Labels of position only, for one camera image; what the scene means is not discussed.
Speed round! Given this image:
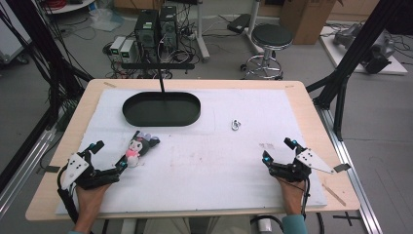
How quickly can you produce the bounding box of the flat black floor box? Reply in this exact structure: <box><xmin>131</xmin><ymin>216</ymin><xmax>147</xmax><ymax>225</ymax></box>
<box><xmin>226</xmin><ymin>13</ymin><xmax>252</xmax><ymax>35</ymax></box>

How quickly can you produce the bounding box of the white desk leg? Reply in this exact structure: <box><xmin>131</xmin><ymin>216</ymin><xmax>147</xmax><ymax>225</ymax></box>
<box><xmin>244</xmin><ymin>0</ymin><xmax>265</xmax><ymax>56</ymax></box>
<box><xmin>194</xmin><ymin>0</ymin><xmax>211</xmax><ymax>63</ymax></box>

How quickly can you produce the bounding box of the white floor board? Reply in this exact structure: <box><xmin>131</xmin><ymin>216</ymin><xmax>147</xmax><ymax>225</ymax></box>
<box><xmin>319</xmin><ymin>25</ymin><xmax>409</xmax><ymax>76</ymax></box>

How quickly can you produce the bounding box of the thin wooden stick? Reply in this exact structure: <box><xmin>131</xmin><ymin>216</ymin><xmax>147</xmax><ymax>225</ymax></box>
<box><xmin>321</xmin><ymin>182</ymin><xmax>348</xmax><ymax>208</ymax></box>

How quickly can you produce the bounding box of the black tape cross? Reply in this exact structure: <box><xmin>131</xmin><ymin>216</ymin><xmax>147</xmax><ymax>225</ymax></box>
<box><xmin>332</xmin><ymin>211</ymin><xmax>362</xmax><ymax>227</ymax></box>

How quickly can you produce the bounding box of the aluminium rail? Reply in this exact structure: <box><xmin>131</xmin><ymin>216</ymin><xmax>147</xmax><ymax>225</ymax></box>
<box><xmin>0</xmin><ymin>128</ymin><xmax>56</xmax><ymax>214</ymax></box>
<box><xmin>315</xmin><ymin>106</ymin><xmax>385</xmax><ymax>234</ymax></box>

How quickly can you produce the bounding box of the white plug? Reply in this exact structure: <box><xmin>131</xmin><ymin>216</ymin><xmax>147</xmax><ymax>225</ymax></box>
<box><xmin>257</xmin><ymin>217</ymin><xmax>274</xmax><ymax>234</ymax></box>

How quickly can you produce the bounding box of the white round table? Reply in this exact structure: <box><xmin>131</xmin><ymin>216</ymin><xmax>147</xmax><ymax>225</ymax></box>
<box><xmin>41</xmin><ymin>0</ymin><xmax>95</xmax><ymax>15</ymax></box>

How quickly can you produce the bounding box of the person's right hand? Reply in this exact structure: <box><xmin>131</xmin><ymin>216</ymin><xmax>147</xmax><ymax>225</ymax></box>
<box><xmin>276</xmin><ymin>176</ymin><xmax>308</xmax><ymax>216</ymax></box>

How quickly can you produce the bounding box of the slim black computer tower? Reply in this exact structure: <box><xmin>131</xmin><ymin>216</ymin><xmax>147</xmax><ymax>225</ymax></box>
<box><xmin>159</xmin><ymin>4</ymin><xmax>179</xmax><ymax>51</ymax></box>

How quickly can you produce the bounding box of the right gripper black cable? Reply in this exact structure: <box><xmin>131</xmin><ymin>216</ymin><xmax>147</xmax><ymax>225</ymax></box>
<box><xmin>299</xmin><ymin>176</ymin><xmax>312</xmax><ymax>219</ymax></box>

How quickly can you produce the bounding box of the brown cardboard box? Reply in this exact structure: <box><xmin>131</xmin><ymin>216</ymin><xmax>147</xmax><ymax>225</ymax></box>
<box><xmin>280</xmin><ymin>0</ymin><xmax>339</xmax><ymax>46</ymax></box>

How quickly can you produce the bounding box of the black round stool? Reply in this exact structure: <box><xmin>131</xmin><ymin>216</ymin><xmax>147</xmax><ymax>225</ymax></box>
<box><xmin>240</xmin><ymin>22</ymin><xmax>294</xmax><ymax>81</ymax></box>

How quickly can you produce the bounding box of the grey and black device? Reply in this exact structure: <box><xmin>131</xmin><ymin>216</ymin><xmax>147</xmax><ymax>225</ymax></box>
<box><xmin>332</xmin><ymin>22</ymin><xmax>396</xmax><ymax>75</ymax></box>

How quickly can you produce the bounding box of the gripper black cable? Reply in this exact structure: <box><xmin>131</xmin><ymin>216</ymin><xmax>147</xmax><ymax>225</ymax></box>
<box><xmin>299</xmin><ymin>176</ymin><xmax>312</xmax><ymax>219</ymax></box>
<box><xmin>56</xmin><ymin>172</ymin><xmax>81</xmax><ymax>226</ymax></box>

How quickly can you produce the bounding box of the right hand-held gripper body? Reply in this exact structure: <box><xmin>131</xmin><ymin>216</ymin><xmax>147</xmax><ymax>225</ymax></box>
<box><xmin>268</xmin><ymin>147</ymin><xmax>335</xmax><ymax>183</ymax></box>

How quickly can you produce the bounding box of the clear plastic bag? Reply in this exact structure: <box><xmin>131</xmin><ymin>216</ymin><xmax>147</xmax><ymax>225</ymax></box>
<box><xmin>89</xmin><ymin>8</ymin><xmax>126</xmax><ymax>33</ymax></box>

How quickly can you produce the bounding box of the large black computer tower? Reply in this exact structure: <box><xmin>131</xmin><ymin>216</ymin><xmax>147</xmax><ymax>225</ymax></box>
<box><xmin>133</xmin><ymin>9</ymin><xmax>161</xmax><ymax>62</ymax></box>

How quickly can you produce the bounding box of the black stand with tray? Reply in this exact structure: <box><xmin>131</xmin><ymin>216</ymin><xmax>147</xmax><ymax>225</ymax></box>
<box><xmin>121</xmin><ymin>62</ymin><xmax>202</xmax><ymax>128</ymax></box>

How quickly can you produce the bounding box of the white power supply box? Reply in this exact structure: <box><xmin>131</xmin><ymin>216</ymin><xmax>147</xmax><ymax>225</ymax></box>
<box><xmin>119</xmin><ymin>38</ymin><xmax>136</xmax><ymax>63</ymax></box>
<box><xmin>109</xmin><ymin>35</ymin><xmax>127</xmax><ymax>57</ymax></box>

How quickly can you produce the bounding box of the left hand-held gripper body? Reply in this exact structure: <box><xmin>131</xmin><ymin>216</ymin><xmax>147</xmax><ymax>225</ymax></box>
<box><xmin>59</xmin><ymin>153</ymin><xmax>121</xmax><ymax>191</ymax></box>

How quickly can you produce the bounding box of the white foam mat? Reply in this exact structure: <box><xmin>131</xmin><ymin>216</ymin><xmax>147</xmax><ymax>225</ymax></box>
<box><xmin>55</xmin><ymin>88</ymin><xmax>328</xmax><ymax>215</ymax></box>

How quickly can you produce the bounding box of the black metal frame post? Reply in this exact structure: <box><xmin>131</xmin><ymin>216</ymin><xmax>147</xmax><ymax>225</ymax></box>
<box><xmin>0</xmin><ymin>0</ymin><xmax>94</xmax><ymax>193</ymax></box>
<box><xmin>306</xmin><ymin>0</ymin><xmax>413</xmax><ymax>142</ymax></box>

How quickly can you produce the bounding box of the black-haired plush doll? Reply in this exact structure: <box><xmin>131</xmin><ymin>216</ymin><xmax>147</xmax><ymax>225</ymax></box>
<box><xmin>125</xmin><ymin>130</ymin><xmax>161</xmax><ymax>169</ymax></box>

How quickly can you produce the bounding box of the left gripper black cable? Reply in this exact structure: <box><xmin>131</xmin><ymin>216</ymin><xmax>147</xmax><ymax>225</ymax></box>
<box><xmin>56</xmin><ymin>172</ymin><xmax>81</xmax><ymax>226</ymax></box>

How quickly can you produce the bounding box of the person's left hand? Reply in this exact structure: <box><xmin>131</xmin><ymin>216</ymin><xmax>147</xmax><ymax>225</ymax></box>
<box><xmin>75</xmin><ymin>183</ymin><xmax>111</xmax><ymax>225</ymax></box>

